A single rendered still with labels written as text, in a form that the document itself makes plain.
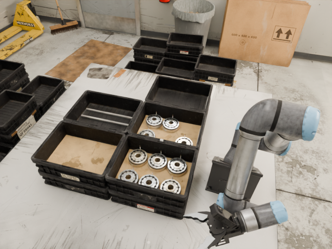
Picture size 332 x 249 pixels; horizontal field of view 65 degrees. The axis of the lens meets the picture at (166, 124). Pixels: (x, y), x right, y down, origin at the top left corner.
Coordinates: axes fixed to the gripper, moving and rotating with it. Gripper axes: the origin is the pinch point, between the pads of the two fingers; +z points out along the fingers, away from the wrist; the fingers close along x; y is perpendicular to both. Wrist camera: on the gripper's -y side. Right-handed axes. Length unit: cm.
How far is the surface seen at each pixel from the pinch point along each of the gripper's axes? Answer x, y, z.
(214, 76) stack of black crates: 174, 41, -58
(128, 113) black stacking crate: 94, 3, 20
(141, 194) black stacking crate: 32.5, 11.7, 18.0
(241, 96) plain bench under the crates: 120, 34, -65
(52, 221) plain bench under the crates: 35, 15, 65
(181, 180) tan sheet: 39.8, 17.8, -2.1
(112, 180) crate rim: 36.0, 0.5, 28.0
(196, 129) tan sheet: 74, 17, -19
